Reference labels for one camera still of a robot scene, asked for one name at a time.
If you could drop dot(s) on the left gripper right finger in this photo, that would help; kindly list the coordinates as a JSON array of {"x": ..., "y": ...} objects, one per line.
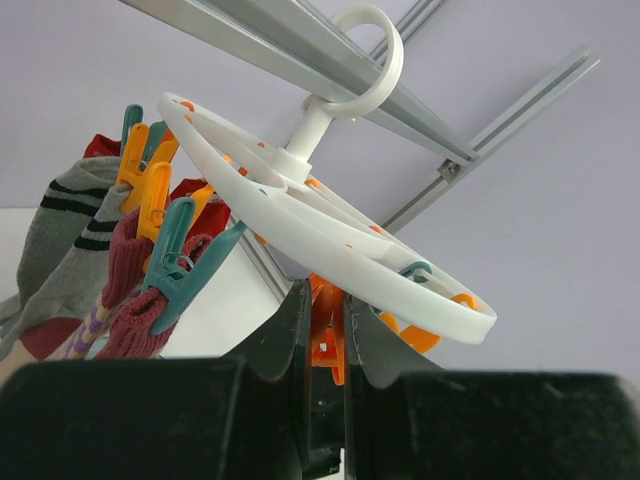
[{"x": 406, "y": 418}]

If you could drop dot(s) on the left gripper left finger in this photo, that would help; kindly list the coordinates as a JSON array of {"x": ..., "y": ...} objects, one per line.
[{"x": 244, "y": 415}]

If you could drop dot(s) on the orange clothespin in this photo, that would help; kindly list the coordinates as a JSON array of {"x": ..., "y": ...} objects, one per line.
[{"x": 327, "y": 328}]

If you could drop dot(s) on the beige purple striped sock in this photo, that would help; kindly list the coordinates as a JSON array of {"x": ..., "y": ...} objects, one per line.
[{"x": 96, "y": 324}]

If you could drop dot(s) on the white round clip hanger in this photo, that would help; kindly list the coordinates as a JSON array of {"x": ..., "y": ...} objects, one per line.
[{"x": 269, "y": 190}]

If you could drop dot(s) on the teal clothespin on maroon sock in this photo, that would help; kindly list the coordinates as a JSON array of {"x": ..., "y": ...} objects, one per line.
[{"x": 172, "y": 271}]

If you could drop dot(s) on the maroon knit sock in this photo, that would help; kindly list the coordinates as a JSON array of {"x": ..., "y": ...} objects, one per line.
[{"x": 129, "y": 335}]

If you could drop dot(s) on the grey black striped sock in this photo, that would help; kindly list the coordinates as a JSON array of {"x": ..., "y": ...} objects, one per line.
[{"x": 64, "y": 261}]

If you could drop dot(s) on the yellow clothespin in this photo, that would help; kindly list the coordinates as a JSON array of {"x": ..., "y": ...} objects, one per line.
[{"x": 150, "y": 187}]

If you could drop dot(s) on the aluminium top crossbar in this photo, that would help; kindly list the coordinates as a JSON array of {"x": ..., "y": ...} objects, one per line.
[{"x": 295, "y": 42}]

